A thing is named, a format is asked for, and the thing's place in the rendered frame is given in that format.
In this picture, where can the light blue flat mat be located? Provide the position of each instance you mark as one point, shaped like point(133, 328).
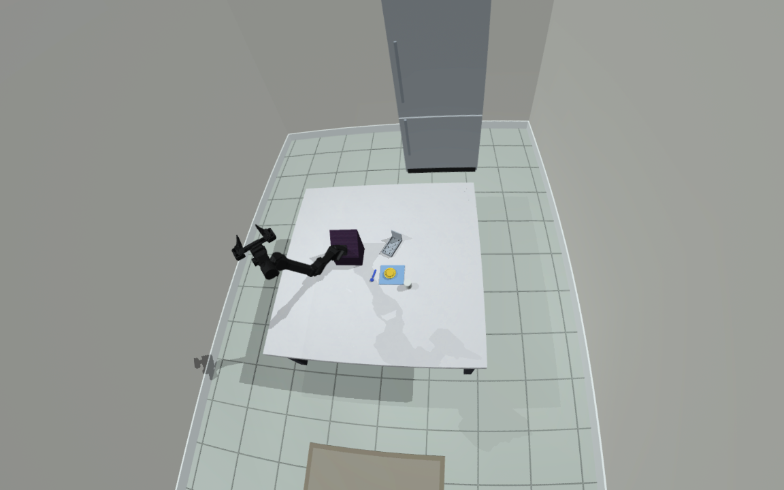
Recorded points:
point(398, 278)

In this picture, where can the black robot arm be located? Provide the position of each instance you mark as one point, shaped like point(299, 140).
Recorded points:
point(270, 266)

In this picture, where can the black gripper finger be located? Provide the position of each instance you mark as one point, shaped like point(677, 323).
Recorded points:
point(263, 232)
point(239, 248)

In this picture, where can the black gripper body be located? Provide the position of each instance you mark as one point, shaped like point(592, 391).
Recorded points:
point(255, 246)

